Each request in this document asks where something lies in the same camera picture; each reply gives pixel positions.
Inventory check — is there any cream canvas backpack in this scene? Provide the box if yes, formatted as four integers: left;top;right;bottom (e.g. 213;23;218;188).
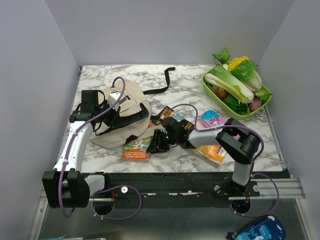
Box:
91;79;169;148

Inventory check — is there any yellow orange paperback book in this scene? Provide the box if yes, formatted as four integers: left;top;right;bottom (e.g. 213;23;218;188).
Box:
191;145;227;166

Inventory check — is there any green plastic vegetable tray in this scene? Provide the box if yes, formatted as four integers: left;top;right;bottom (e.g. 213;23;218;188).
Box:
201;67;272;120

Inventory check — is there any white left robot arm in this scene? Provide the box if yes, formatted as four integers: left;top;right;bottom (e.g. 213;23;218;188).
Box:
42;86;126;211

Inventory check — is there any purple onion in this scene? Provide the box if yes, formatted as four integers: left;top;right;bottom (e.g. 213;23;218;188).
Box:
248;97;262;112

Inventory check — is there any blue shark pencil case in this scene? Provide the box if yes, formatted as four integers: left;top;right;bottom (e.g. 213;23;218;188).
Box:
225;215;287;240

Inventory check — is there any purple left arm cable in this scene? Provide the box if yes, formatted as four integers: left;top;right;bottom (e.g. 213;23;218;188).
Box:
58;76;143;221

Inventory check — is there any napa cabbage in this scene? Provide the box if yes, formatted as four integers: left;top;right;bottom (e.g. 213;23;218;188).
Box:
204;65;254;104

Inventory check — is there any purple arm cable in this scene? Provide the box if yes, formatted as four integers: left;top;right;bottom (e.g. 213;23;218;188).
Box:
164;103;281;218
58;76;143;221

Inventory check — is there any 78-Storey Treehouse book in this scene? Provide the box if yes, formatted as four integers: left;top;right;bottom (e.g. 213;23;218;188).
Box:
122;136;152;161

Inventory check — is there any aluminium frame rail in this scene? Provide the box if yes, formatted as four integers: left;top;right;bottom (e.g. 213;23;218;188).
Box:
39;177;307;202

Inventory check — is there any pink blue pencil case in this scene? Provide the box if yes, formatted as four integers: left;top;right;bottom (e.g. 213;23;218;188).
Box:
200;110;227;130

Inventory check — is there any yellow corn cob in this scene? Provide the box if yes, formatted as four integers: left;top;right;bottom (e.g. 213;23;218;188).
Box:
227;56;249;72

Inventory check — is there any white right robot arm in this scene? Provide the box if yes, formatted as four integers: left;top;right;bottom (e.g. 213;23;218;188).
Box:
146;117;263;196

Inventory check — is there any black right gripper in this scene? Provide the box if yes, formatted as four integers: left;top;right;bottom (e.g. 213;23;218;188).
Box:
145;128;178;154

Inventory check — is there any dark green leafy vegetable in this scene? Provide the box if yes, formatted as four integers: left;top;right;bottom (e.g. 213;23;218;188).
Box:
222;94;250;115

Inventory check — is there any green lettuce head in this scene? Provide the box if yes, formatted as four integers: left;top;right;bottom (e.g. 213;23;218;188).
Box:
231;59;263;92

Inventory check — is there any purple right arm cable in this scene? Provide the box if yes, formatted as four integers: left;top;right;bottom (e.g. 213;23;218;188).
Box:
164;103;281;218

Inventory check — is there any brown mushroom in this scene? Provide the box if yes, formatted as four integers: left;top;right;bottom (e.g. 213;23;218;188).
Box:
213;87;229;99

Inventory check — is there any green leaf sprig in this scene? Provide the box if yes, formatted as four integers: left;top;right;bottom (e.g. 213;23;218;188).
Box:
212;47;231;64

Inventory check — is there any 169-Storey Treehouse book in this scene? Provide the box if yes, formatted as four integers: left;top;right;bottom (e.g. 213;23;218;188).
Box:
150;106;194;131

